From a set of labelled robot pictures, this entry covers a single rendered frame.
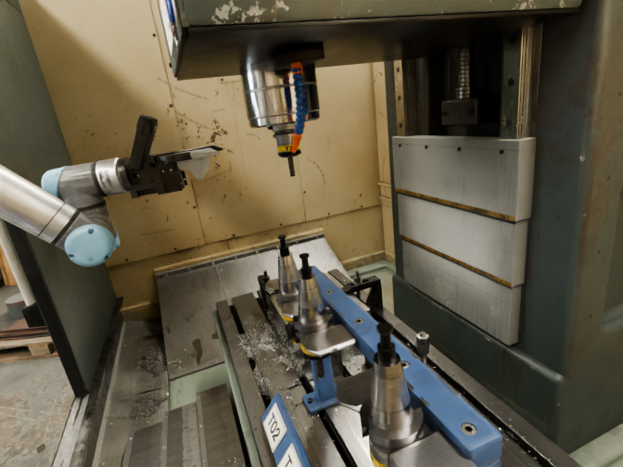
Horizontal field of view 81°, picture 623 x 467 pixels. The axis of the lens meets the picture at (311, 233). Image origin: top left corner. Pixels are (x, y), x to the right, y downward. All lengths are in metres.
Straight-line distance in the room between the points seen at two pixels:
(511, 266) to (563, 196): 0.19
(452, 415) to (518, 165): 0.60
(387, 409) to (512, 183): 0.64
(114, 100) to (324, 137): 0.97
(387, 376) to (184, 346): 1.35
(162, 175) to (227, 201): 1.05
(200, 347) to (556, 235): 1.30
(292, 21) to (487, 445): 0.51
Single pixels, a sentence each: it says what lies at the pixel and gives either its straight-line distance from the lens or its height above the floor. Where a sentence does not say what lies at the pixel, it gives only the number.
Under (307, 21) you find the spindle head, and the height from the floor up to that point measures 1.63.
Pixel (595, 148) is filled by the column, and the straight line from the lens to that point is 0.88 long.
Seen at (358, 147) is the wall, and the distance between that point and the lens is 2.06.
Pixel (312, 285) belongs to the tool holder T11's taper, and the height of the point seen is 1.28.
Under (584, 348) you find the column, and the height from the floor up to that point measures 0.94.
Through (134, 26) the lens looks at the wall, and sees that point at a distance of 1.86.
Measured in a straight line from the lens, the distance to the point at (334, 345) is 0.53.
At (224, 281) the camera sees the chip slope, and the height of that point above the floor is 0.80.
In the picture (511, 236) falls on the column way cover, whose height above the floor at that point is 1.20.
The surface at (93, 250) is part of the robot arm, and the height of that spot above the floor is 1.34.
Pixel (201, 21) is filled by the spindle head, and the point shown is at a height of 1.64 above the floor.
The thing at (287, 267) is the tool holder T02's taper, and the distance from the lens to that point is 0.64.
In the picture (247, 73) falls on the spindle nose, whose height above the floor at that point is 1.61.
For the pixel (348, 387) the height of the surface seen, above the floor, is 1.22.
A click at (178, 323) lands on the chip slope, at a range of 1.73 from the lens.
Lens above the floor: 1.52
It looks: 18 degrees down
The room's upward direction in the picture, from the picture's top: 8 degrees counter-clockwise
